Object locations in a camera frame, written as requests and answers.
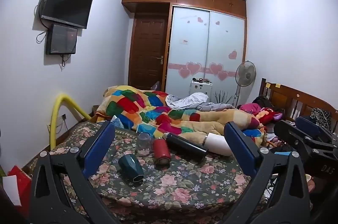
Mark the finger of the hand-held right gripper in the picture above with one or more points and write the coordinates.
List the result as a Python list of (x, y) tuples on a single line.
[(307, 125), (289, 131)]

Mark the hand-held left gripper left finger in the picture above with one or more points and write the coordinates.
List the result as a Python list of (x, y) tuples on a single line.
[(100, 144)]

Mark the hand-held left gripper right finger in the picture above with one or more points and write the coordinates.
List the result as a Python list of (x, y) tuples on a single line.
[(240, 150)]

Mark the white cylindrical cup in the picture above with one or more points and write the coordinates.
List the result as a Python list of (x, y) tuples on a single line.
[(217, 144)]

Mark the dark green cup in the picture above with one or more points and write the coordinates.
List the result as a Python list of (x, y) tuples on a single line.
[(132, 167)]

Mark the clear glass cup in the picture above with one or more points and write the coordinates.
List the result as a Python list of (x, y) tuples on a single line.
[(144, 143)]

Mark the black dotted cloth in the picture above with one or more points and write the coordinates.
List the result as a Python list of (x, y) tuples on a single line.
[(320, 117)]

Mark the red plush toy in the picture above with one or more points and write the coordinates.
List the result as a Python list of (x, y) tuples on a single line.
[(268, 114)]

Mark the wooden bed headboard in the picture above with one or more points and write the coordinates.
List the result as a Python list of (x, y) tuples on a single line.
[(295, 101)]

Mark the black bag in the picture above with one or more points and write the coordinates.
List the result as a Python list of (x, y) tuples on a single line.
[(262, 101)]

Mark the pink cloth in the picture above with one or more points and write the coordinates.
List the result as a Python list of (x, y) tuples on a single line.
[(249, 108)]

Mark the colourful patchwork blanket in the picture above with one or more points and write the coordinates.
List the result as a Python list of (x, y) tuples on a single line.
[(132, 105)]

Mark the yellow foam tube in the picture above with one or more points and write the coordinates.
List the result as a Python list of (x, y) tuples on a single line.
[(56, 118)]

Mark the black thermos bottle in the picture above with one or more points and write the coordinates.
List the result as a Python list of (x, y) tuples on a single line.
[(186, 147)]

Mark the red cylindrical bottle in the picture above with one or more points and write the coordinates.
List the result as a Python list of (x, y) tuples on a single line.
[(160, 151)]

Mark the floral bed sheet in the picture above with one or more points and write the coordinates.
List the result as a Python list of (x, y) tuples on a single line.
[(179, 184)]

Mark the grey crumpled cloth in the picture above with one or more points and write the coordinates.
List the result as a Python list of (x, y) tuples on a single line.
[(190, 101)]

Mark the standing electric fan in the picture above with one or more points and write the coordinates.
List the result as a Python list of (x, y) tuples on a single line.
[(245, 73)]

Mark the white small appliance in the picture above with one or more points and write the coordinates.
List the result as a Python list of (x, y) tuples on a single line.
[(200, 88)]

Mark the red paper bag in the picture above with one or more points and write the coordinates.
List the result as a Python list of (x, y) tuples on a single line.
[(22, 181)]

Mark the white paper sheet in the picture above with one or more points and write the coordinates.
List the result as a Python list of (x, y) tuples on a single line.
[(12, 189)]

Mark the wooden wardrobe with glass doors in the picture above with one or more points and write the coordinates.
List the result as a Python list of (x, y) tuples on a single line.
[(208, 55)]

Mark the brown wooden door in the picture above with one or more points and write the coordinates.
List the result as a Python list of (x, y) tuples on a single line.
[(148, 49)]

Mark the small wall monitor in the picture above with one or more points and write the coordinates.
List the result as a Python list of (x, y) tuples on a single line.
[(62, 39)]

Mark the large wall television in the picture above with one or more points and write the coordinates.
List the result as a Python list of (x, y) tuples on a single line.
[(66, 2)]

